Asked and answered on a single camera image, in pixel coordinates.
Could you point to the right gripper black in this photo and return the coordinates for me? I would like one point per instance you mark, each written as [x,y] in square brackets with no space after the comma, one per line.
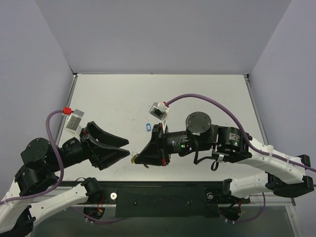
[160,144]

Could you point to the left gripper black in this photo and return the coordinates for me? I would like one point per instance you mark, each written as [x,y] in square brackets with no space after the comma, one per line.
[88,147]

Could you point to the blue outlined key tag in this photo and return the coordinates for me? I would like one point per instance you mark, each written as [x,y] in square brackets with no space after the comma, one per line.
[148,127]

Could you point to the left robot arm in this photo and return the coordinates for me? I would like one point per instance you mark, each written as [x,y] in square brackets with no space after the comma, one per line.
[19,214]

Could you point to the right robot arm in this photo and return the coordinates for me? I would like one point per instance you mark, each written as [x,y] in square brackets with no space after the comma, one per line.
[284,176]

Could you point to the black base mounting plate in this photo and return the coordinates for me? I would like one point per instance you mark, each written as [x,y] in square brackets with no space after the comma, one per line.
[168,198]

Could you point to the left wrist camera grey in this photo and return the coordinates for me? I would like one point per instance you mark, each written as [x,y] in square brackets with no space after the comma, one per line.
[73,120]

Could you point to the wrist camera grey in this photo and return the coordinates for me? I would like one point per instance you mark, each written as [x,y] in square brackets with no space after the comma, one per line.
[73,120]
[159,110]

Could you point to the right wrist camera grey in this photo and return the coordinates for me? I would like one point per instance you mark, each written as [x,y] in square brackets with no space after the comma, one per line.
[159,110]

